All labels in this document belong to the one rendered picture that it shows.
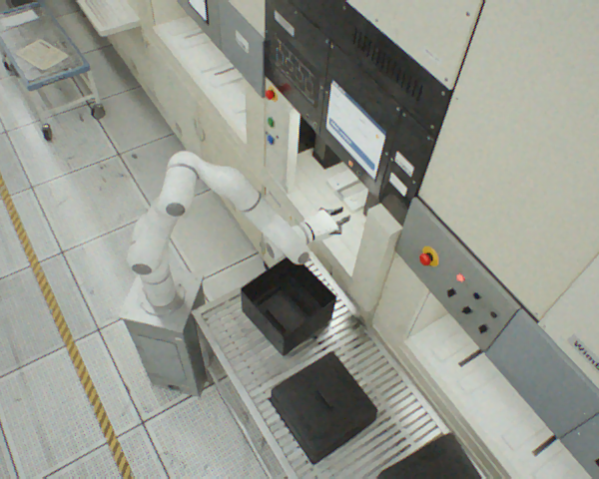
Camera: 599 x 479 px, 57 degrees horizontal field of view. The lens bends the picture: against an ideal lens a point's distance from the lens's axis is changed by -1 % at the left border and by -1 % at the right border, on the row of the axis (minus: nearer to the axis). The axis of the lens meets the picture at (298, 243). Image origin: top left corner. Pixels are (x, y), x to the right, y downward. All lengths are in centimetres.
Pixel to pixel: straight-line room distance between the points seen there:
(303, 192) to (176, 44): 133
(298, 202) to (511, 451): 132
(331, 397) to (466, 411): 49
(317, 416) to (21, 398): 171
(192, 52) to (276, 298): 163
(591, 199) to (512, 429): 112
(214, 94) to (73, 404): 176
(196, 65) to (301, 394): 196
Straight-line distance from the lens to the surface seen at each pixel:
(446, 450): 194
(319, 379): 209
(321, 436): 203
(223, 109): 298
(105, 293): 336
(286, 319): 229
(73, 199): 385
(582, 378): 154
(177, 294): 237
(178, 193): 170
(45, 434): 311
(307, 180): 260
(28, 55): 426
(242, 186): 172
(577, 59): 119
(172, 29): 354
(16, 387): 326
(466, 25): 134
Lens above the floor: 280
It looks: 55 degrees down
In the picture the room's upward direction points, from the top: 5 degrees clockwise
